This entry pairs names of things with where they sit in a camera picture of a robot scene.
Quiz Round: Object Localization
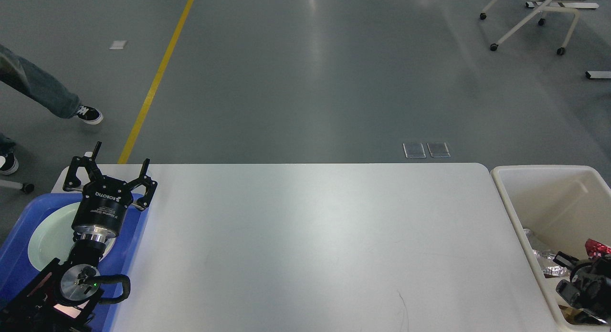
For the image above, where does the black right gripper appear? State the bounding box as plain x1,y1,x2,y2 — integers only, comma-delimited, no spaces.
553,251,611,323

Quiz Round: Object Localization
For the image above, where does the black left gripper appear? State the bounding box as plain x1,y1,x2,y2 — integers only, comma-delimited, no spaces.
62,142,158,239

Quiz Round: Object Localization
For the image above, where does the aluminium foil tray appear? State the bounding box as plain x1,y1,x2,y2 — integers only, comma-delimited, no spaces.
523,228,551,252
533,249,569,277

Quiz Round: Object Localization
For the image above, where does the red foil wrapper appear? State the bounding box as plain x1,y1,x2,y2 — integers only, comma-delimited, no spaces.
584,239,611,260

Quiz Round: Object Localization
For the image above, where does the brown paper sheet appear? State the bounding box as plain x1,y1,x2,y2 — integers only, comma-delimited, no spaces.
557,303,609,326

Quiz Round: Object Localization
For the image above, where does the mint green plate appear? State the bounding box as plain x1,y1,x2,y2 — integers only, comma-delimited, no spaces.
27,201,117,275

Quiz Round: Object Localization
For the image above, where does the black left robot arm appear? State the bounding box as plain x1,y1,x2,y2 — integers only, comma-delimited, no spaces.
1,142,158,332

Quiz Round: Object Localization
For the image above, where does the beige plastic bin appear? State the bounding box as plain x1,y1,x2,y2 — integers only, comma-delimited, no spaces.
491,165,611,332

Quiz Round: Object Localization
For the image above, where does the white chair leg left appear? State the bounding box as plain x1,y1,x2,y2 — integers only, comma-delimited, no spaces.
0,180,35,194

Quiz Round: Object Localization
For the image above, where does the person's leg and shoe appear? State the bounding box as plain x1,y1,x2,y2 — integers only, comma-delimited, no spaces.
0,45,104,125

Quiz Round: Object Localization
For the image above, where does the right floor socket cover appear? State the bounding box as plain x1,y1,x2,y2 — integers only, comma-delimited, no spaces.
426,142,451,158

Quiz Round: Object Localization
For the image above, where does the floor socket cover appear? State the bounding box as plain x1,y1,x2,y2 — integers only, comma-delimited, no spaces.
403,142,427,159
426,142,451,158

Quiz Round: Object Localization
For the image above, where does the left floor socket cover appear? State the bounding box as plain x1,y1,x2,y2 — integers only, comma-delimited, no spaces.
403,142,427,159

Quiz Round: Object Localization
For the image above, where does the white metal bar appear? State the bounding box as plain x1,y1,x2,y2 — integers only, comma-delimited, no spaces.
585,71,611,80

